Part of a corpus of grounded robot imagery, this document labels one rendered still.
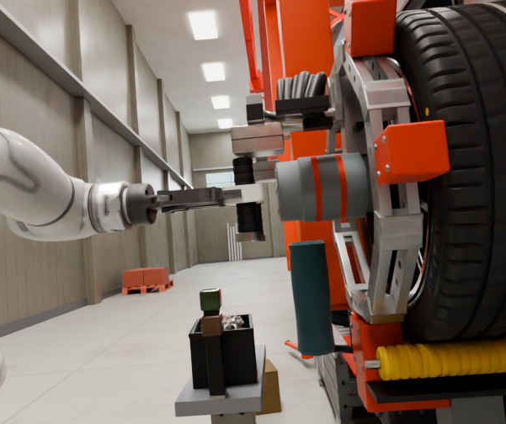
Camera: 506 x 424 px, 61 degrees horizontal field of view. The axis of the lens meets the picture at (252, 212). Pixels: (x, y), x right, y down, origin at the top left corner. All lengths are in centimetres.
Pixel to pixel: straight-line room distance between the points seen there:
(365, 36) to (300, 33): 71
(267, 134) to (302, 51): 76
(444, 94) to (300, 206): 35
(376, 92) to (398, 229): 21
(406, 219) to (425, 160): 12
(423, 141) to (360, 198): 30
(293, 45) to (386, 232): 94
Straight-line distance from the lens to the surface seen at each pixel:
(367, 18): 81
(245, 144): 75
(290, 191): 87
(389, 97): 71
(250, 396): 91
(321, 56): 149
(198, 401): 93
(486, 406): 101
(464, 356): 87
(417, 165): 60
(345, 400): 156
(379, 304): 80
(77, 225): 78
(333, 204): 88
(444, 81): 70
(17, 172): 65
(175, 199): 72
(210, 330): 88
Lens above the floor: 74
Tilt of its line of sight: 4 degrees up
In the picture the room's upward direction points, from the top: 5 degrees counter-clockwise
